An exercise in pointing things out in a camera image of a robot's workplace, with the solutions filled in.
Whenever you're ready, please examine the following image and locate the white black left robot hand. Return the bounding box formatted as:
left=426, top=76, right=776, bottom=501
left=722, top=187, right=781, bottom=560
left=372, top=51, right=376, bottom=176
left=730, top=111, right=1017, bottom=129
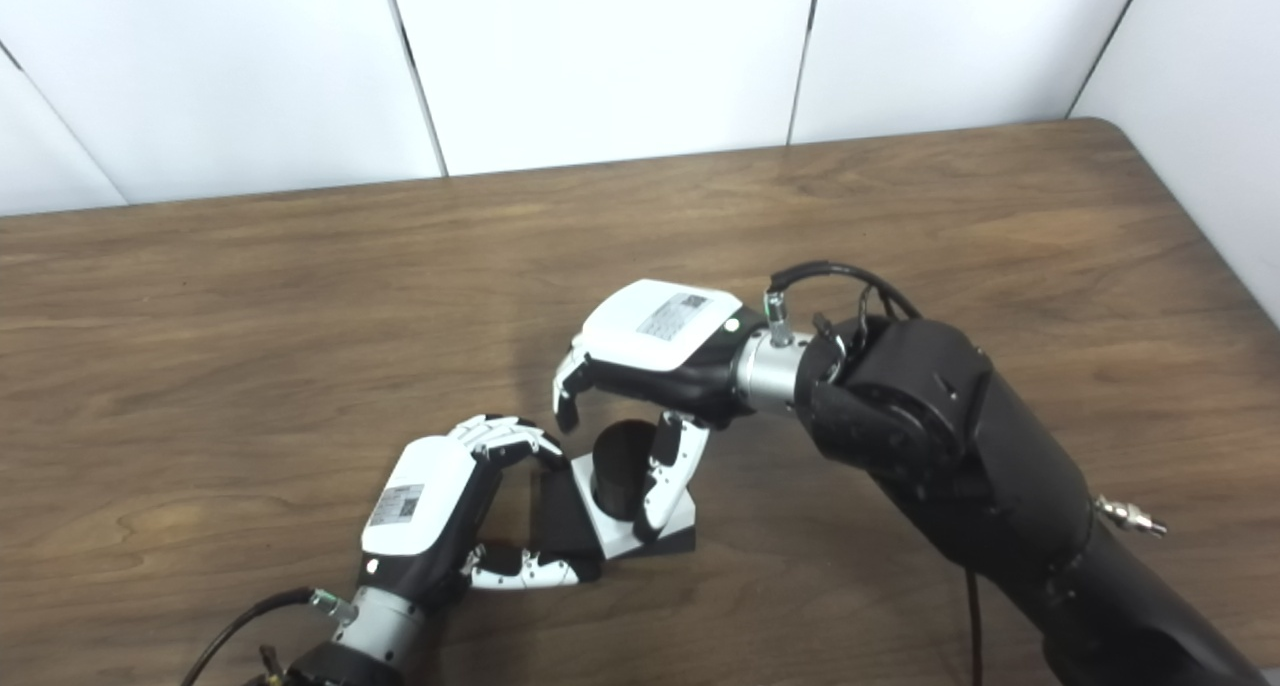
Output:
left=358, top=416, right=606, bottom=608

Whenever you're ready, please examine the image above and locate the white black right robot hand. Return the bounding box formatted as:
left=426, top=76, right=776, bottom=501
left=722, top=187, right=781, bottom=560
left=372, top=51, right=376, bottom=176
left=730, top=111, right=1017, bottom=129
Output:
left=553, top=279, right=763, bottom=542

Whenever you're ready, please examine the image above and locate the black peg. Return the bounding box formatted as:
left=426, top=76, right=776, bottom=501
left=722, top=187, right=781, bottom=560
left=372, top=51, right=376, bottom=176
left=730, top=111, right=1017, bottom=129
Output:
left=540, top=419, right=698, bottom=569

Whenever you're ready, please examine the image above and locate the white square piece with hole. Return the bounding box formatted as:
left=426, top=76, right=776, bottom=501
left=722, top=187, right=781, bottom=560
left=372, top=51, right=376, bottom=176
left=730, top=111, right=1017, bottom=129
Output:
left=570, top=451, right=697, bottom=558

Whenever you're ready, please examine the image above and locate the thick black left wrist cable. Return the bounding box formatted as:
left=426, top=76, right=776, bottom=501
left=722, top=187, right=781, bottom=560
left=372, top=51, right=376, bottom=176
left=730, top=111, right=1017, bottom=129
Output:
left=180, top=586, right=358, bottom=686

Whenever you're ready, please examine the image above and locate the thin black left arm wire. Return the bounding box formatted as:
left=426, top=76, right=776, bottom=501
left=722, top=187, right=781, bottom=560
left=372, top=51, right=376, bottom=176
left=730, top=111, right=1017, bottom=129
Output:
left=245, top=646, right=293, bottom=686

